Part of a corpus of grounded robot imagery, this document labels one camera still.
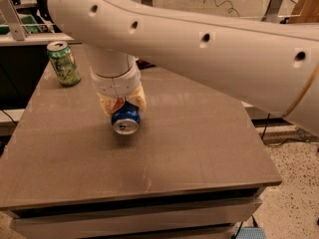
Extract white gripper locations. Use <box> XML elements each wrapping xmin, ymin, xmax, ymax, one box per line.
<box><xmin>91</xmin><ymin>65</ymin><xmax>147</xmax><ymax>118</ymax></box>

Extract blue perforated box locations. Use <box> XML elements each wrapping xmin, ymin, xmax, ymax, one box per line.
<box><xmin>235</xmin><ymin>227</ymin><xmax>266</xmax><ymax>239</ymax></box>

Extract grey drawer cabinet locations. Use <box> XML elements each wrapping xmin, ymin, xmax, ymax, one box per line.
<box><xmin>0</xmin><ymin>46</ymin><xmax>281</xmax><ymax>239</ymax></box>

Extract blue pepsi can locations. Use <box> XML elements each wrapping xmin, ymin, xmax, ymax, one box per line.
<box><xmin>111</xmin><ymin>97</ymin><xmax>141</xmax><ymax>134</ymax></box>

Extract brown and cream snack bag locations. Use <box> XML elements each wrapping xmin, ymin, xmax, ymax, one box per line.
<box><xmin>137</xmin><ymin>59</ymin><xmax>155</xmax><ymax>70</ymax></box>

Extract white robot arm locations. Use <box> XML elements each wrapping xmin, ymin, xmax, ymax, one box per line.
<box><xmin>48</xmin><ymin>0</ymin><xmax>319</xmax><ymax>135</ymax></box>

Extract green soda can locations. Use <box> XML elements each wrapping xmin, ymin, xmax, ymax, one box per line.
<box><xmin>47</xmin><ymin>41</ymin><xmax>81</xmax><ymax>87</ymax></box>

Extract glass barrier panel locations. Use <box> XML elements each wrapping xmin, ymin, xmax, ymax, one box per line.
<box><xmin>0</xmin><ymin>0</ymin><xmax>312</xmax><ymax>35</ymax></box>

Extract right metal glass bracket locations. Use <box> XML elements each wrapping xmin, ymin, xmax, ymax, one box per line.
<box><xmin>261</xmin><ymin>0</ymin><xmax>283</xmax><ymax>23</ymax></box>

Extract left metal glass bracket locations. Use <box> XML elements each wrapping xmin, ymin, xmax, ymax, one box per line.
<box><xmin>0</xmin><ymin>0</ymin><xmax>28</xmax><ymax>41</ymax></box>

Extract green plastic bin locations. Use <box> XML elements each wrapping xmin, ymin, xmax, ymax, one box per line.
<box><xmin>0</xmin><ymin>15</ymin><xmax>43</xmax><ymax>35</ymax></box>

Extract black cable at left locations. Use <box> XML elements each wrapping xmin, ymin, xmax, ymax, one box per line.
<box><xmin>0</xmin><ymin>107</ymin><xmax>18</xmax><ymax>126</ymax></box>

